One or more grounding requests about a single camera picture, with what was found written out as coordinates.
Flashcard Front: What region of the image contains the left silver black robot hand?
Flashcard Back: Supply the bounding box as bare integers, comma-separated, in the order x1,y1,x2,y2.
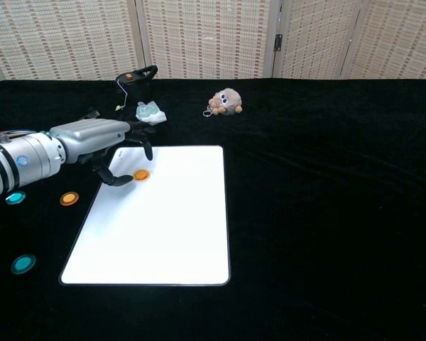
49,119,157,187

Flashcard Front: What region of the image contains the black velvet tablecloth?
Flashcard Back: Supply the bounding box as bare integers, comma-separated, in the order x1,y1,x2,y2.
0,77,426,341

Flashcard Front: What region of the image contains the brown plush keychain toy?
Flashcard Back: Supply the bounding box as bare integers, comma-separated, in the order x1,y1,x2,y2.
202,87,244,118

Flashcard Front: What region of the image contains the black retractable reel with cord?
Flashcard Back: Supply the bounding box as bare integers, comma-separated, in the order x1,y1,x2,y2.
115,65,159,113

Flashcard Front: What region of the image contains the white magnetic board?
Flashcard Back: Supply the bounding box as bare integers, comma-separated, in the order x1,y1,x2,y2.
58,144,231,287

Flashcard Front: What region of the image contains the woven bamboo screen panel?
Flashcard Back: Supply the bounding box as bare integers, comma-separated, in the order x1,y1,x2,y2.
134,0,281,80
269,0,363,80
0,0,145,82
340,0,426,80

